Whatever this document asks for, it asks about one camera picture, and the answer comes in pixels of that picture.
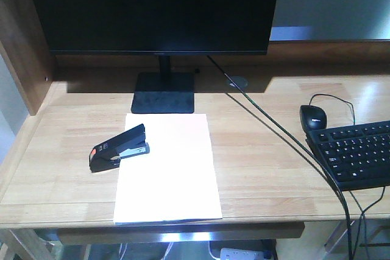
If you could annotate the white paper sheet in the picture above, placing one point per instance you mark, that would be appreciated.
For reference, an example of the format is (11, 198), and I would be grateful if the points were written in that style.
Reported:
(176, 180)

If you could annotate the black orange stapler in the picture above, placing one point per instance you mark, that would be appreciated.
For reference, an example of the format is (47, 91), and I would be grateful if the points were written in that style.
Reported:
(108, 154)

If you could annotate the black computer monitor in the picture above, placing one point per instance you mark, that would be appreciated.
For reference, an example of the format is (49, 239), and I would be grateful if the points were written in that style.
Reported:
(162, 28)

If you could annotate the black computer mouse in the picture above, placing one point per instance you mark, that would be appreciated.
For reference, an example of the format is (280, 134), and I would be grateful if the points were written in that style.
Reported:
(314, 118)

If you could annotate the white power strip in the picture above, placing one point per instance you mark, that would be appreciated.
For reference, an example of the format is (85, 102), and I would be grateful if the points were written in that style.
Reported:
(249, 249)

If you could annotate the black keyboard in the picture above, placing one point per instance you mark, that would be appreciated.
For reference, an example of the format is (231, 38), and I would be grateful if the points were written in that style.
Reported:
(356, 156)

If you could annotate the grey desk cable grommet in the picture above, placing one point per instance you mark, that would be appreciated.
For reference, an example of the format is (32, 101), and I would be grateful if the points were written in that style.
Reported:
(237, 80)

